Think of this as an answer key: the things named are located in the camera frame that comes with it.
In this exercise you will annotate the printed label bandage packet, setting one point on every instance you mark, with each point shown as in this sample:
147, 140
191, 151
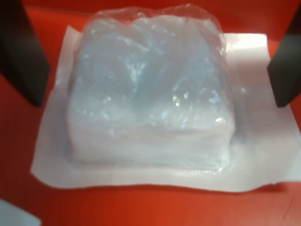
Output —
14, 216

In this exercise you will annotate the red box with bandages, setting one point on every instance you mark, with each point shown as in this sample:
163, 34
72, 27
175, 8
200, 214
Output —
150, 207

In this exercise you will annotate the square gauze bandage packet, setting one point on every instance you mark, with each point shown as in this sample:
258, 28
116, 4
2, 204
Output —
150, 94

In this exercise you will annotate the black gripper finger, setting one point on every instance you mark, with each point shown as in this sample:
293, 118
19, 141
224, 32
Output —
287, 70
23, 58

